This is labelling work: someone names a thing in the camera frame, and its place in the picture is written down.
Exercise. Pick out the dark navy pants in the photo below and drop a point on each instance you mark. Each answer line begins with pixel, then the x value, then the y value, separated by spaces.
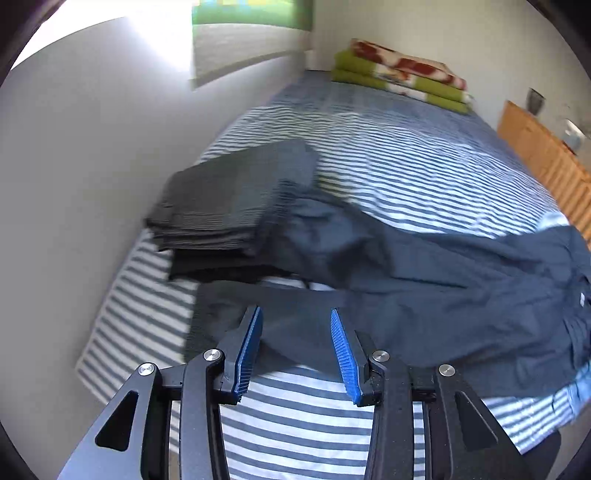
pixel 415 286

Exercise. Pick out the small dark grey ornament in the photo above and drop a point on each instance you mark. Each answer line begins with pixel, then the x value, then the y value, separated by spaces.
pixel 535 99

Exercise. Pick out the blue grey ornament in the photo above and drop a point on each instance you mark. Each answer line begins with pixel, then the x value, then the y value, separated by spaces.
pixel 572 131

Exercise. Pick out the stack of folded dark pants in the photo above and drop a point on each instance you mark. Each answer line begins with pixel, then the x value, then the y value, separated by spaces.
pixel 221 198

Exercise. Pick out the green red floral folded blanket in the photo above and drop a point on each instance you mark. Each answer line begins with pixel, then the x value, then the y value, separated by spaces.
pixel 406 69

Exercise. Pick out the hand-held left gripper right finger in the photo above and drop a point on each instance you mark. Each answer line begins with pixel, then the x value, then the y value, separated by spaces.
pixel 344 360

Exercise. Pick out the blue white striped quilt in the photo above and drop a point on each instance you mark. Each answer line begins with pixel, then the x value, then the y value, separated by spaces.
pixel 392 175

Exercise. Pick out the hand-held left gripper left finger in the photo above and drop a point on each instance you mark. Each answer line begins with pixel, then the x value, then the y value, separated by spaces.
pixel 249 355

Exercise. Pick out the wooden slatted bed rail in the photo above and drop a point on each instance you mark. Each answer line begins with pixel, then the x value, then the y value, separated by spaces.
pixel 540 147

